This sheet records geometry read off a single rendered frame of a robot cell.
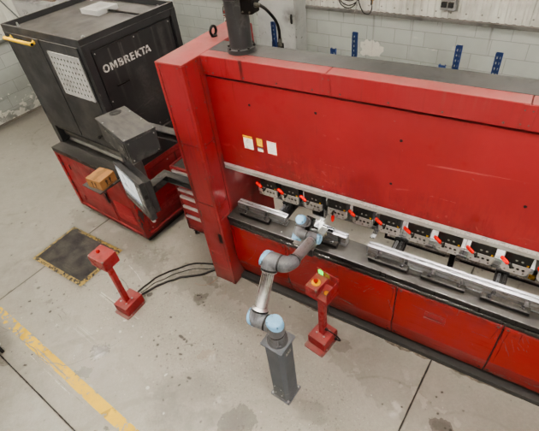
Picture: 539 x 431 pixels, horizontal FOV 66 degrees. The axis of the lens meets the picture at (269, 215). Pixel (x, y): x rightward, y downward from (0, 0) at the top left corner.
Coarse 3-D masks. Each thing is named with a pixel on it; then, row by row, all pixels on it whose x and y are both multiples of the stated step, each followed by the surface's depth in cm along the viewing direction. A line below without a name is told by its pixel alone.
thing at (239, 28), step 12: (228, 0) 252; (240, 0) 253; (252, 0) 252; (228, 12) 259; (240, 12) 258; (252, 12) 255; (228, 24) 265; (240, 24) 263; (276, 24) 267; (228, 36) 272; (240, 36) 268; (228, 48) 278; (240, 48) 273; (252, 48) 274
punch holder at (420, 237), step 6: (408, 228) 282; (414, 228) 279; (420, 228) 277; (426, 228) 274; (408, 234) 285; (420, 234) 280; (426, 234) 277; (414, 240) 286; (420, 240) 283; (426, 240) 280
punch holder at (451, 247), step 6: (438, 234) 272; (444, 234) 269; (450, 234) 267; (444, 240) 272; (450, 240) 270; (456, 240) 267; (462, 240) 264; (438, 246) 278; (444, 246) 275; (450, 246) 272; (456, 246) 270; (450, 252) 275; (456, 252) 273
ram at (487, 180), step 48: (240, 96) 289; (288, 96) 267; (240, 144) 319; (288, 144) 293; (336, 144) 270; (384, 144) 251; (432, 144) 234; (480, 144) 219; (528, 144) 206; (336, 192) 297; (384, 192) 274; (432, 192) 254; (480, 192) 237; (528, 192) 222; (480, 240) 257; (528, 240) 240
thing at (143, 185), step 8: (120, 168) 316; (128, 168) 314; (136, 168) 318; (128, 176) 307; (136, 176) 306; (144, 176) 310; (136, 184) 300; (144, 184) 300; (144, 192) 304; (152, 192) 312; (144, 200) 308; (152, 200) 316; (144, 208) 321; (152, 208) 315; (160, 208) 324; (152, 216) 319
